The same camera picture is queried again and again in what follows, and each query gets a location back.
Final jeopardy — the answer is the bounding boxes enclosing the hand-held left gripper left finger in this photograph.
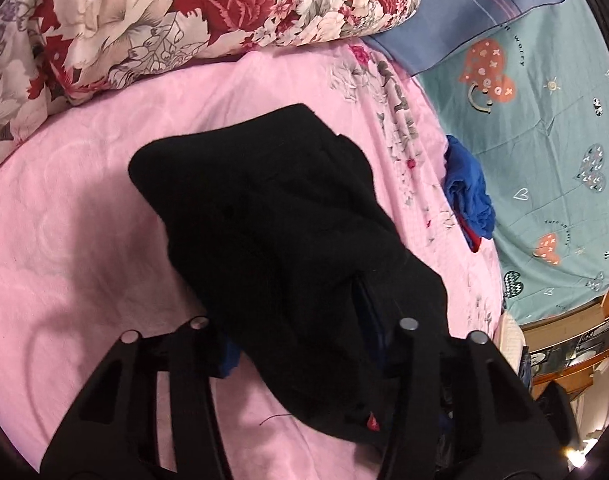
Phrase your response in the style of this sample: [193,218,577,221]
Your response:
[39,316,243,480]

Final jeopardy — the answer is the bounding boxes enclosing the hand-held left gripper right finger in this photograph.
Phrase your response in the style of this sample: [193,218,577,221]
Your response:
[357,280,569,480]

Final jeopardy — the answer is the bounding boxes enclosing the black pants with smiley patch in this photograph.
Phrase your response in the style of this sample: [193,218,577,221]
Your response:
[128,103,450,448]

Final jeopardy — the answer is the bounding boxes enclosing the blue folded pants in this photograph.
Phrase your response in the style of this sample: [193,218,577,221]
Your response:
[444,135,496,240]

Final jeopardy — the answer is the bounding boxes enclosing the cream textured cloth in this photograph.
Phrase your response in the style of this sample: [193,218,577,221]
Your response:
[499,312,528,377]

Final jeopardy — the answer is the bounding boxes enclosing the dark patterned cloth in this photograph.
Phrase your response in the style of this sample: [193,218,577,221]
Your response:
[520,349,537,387]

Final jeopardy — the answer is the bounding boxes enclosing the red folded garment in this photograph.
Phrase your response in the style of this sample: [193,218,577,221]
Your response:
[461,220,483,254]

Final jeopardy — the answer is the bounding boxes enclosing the black rounded object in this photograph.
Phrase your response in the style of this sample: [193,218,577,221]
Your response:
[534,381,578,449]

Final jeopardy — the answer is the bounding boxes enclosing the pink floral bed sheet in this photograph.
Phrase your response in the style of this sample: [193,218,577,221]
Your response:
[0,42,508,472]

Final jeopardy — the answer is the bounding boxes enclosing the teal heart print sheet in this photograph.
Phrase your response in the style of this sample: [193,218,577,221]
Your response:
[409,0,609,332]

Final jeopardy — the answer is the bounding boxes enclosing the purple plaid pillow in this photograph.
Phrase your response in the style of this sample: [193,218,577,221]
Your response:
[361,0,569,79]

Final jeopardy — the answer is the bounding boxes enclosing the red floral rolled quilt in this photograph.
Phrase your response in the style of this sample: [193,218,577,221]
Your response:
[0,0,421,177]

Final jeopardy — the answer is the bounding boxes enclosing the wooden bed frame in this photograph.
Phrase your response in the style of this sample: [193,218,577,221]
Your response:
[521,280,609,461]

